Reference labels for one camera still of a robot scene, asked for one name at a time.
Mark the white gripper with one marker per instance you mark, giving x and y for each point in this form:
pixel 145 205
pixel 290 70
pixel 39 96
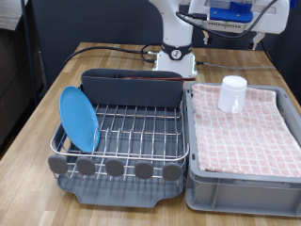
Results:
pixel 272 19

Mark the blue plate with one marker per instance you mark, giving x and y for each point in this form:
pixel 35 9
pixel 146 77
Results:
pixel 76 119

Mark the white mug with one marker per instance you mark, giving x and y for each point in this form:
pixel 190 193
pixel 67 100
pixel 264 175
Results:
pixel 232 92

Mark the pink checked cloth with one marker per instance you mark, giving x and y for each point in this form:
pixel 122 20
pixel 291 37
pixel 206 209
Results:
pixel 244 141

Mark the dark grey cutlery holder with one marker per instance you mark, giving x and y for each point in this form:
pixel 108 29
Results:
pixel 131 91

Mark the grey plastic crate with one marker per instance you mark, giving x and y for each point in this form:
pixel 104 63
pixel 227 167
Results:
pixel 238 197

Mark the grey plastic drain tray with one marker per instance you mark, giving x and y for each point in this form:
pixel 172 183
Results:
pixel 125 194

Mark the dark metal pole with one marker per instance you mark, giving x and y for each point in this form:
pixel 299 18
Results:
pixel 28 47

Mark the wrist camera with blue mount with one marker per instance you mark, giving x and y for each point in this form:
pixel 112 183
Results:
pixel 230 14

